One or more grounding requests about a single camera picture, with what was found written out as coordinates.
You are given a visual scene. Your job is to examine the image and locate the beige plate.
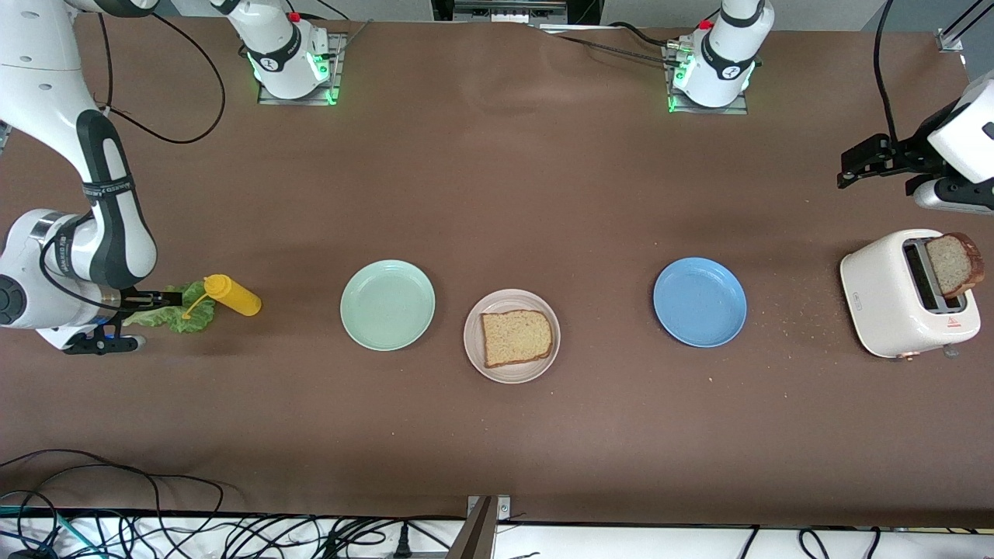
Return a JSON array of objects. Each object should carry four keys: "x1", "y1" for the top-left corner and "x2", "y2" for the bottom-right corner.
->
[{"x1": 464, "y1": 288, "x2": 561, "y2": 384}]

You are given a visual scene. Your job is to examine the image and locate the brown table cover sheet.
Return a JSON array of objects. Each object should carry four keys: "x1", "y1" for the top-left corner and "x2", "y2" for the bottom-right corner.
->
[{"x1": 0, "y1": 14, "x2": 994, "y2": 529}]

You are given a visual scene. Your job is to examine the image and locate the brown bread slice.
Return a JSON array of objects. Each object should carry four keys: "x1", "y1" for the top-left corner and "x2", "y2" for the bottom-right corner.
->
[
  {"x1": 480, "y1": 309, "x2": 554, "y2": 369},
  {"x1": 926, "y1": 232, "x2": 985, "y2": 300}
]

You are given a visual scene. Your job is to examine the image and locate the grey metal table bracket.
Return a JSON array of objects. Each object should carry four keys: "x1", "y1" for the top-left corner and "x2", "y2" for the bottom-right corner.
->
[{"x1": 448, "y1": 495, "x2": 513, "y2": 559}]

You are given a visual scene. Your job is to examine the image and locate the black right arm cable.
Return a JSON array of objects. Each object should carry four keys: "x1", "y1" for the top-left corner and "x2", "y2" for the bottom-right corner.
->
[{"x1": 39, "y1": 12, "x2": 228, "y2": 315}]

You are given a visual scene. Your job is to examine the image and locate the green lettuce leaf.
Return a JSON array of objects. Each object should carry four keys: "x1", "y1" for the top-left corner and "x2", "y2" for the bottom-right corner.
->
[{"x1": 123, "y1": 281, "x2": 217, "y2": 335}]

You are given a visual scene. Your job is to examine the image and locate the mint green plate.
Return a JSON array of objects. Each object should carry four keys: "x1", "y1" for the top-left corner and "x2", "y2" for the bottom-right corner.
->
[{"x1": 339, "y1": 259, "x2": 436, "y2": 352}]

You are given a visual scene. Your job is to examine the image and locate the dark equipment rack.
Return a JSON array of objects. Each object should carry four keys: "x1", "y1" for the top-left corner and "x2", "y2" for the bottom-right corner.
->
[{"x1": 432, "y1": 0, "x2": 603, "y2": 26}]

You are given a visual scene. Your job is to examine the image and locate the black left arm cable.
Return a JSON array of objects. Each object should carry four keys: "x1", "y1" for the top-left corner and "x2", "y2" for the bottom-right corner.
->
[{"x1": 873, "y1": 0, "x2": 902, "y2": 144}]

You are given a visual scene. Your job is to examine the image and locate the blue plate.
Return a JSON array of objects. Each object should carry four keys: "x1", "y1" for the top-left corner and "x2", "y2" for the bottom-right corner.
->
[{"x1": 652, "y1": 257, "x2": 748, "y2": 349}]

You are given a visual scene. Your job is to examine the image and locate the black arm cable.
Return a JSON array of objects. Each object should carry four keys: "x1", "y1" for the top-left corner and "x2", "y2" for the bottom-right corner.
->
[
  {"x1": 873, "y1": 0, "x2": 902, "y2": 144},
  {"x1": 39, "y1": 12, "x2": 228, "y2": 315}
]

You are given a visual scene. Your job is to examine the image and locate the black braided cable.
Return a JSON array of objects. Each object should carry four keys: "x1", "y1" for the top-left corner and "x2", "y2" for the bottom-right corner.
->
[{"x1": 553, "y1": 33, "x2": 678, "y2": 69}]

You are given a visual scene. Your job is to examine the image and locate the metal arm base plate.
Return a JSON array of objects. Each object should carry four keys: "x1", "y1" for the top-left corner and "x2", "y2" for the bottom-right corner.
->
[
  {"x1": 664, "y1": 43, "x2": 751, "y2": 116},
  {"x1": 256, "y1": 31, "x2": 347, "y2": 107}
]

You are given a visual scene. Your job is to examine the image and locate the white toaster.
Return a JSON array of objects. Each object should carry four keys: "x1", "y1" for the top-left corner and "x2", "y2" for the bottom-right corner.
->
[{"x1": 839, "y1": 228, "x2": 982, "y2": 362}]

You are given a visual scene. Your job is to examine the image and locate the yellow squeeze bottle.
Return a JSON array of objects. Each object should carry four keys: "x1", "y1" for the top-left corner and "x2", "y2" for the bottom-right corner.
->
[{"x1": 181, "y1": 274, "x2": 262, "y2": 321}]

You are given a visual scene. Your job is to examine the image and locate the tangled black cable bundle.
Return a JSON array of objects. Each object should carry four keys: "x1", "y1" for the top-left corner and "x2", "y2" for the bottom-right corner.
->
[{"x1": 0, "y1": 449, "x2": 467, "y2": 559}]

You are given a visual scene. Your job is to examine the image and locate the aluminium profile bar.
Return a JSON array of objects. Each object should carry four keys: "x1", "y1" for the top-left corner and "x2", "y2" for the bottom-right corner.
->
[{"x1": 936, "y1": 0, "x2": 994, "y2": 54}]

